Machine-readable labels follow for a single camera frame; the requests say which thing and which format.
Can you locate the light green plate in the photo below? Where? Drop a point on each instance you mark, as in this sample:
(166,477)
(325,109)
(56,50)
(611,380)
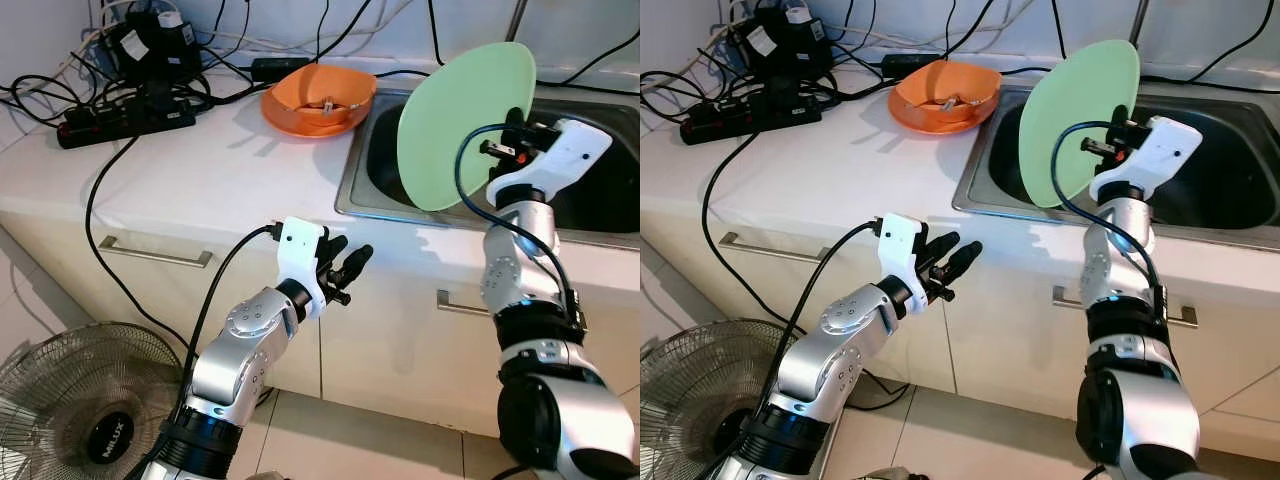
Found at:
(450,120)
(1070,115)

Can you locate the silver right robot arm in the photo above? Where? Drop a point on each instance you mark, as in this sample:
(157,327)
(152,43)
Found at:
(520,270)
(1125,270)

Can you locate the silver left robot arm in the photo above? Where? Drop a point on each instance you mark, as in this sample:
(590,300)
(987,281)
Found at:
(845,335)
(245,340)

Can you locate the white kitchen base cabinet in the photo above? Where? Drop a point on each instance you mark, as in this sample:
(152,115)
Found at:
(1010,330)
(400,340)

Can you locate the stainless steel sink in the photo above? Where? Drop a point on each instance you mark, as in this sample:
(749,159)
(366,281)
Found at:
(1240,170)
(375,160)

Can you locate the metal faucet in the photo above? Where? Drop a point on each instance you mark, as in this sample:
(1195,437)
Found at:
(516,20)
(1139,20)

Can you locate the small spoon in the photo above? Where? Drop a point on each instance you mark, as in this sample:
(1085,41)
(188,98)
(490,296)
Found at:
(960,103)
(330,104)

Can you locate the orange plastic bowl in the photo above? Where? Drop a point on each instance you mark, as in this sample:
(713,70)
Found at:
(925,82)
(300,85)

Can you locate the small black adapter brick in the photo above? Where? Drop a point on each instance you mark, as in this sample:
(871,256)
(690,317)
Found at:
(280,68)
(910,64)

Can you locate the black power strip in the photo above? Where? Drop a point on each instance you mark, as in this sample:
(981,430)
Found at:
(125,125)
(750,122)

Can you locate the black charger with labels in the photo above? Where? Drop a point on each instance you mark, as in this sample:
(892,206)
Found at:
(155,50)
(780,45)

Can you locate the grey floor fan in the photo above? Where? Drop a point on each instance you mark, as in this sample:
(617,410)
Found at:
(680,400)
(110,440)

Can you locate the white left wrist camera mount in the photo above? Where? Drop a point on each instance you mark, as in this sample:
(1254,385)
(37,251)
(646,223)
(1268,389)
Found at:
(900,250)
(300,255)

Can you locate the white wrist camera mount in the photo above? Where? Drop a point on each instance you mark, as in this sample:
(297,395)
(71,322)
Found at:
(1160,148)
(300,255)
(570,150)
(900,250)

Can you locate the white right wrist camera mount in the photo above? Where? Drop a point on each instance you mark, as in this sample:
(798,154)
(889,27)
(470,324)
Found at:
(1160,148)
(570,150)

